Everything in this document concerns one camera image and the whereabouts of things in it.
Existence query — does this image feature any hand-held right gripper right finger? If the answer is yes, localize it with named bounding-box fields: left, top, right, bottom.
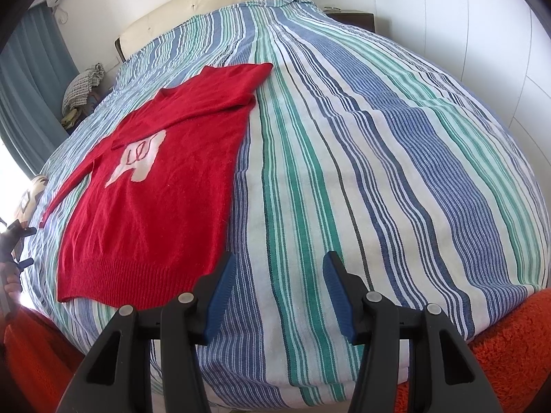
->
left=323, top=251, right=491, bottom=413

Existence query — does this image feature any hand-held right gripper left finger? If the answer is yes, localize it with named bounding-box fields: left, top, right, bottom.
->
left=60, top=252, right=237, bottom=413

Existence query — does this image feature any red sweater with white rabbit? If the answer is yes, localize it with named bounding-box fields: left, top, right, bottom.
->
left=40, top=63, right=274, bottom=304

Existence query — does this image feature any pile of folded clothes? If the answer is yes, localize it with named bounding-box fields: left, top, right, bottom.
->
left=61, top=63, right=106, bottom=130

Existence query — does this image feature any person's left hand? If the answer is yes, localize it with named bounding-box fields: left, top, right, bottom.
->
left=0, top=262, right=23, bottom=306

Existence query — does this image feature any patterned pillow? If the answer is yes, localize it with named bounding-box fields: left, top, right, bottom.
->
left=17, top=174, right=49, bottom=224

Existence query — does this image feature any bed with striped sheet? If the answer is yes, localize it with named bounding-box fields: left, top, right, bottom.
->
left=19, top=0, right=549, bottom=405

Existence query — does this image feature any teal curtain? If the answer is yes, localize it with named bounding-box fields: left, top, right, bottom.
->
left=0, top=2, right=80, bottom=181

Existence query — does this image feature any orange shaggy rug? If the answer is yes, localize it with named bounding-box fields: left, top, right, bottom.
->
left=0, top=284, right=551, bottom=413

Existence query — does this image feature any dark wooden nightstand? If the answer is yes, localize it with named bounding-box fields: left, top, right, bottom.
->
left=329, top=10, right=376, bottom=32

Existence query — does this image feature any cream padded headboard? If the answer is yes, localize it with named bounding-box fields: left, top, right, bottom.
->
left=114, top=0, right=307, bottom=63

